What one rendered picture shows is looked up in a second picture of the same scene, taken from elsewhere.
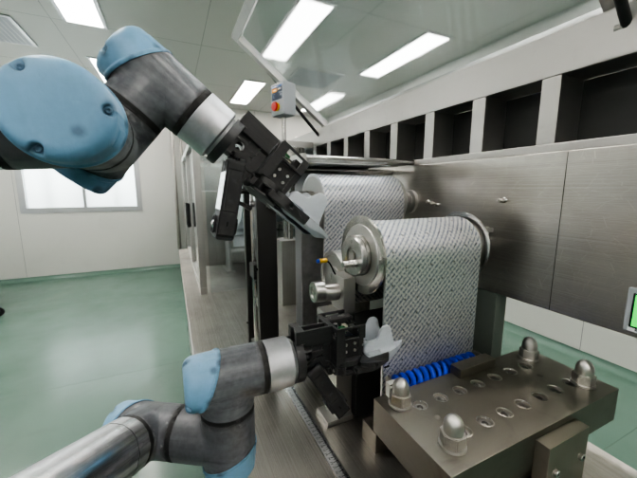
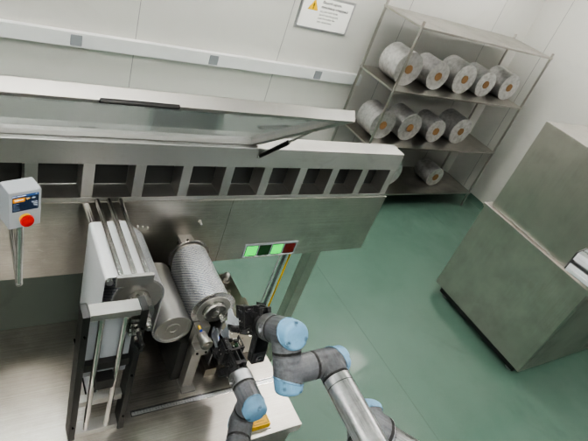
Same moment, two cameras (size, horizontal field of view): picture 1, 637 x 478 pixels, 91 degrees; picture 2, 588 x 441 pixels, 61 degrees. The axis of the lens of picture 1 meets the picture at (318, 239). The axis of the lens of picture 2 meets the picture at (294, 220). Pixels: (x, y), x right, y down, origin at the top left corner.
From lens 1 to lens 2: 1.68 m
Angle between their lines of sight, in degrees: 97
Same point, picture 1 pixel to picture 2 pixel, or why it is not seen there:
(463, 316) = not seen: hidden behind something
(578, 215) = (233, 224)
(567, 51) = (239, 158)
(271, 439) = (199, 420)
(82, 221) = not seen: outside the picture
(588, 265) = (233, 241)
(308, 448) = (207, 402)
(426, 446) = not seen: hidden behind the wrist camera
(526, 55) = (220, 153)
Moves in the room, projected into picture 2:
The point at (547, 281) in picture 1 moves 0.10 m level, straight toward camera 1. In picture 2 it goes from (216, 250) to (235, 265)
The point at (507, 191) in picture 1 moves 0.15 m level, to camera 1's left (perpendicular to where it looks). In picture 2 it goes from (202, 216) to (197, 242)
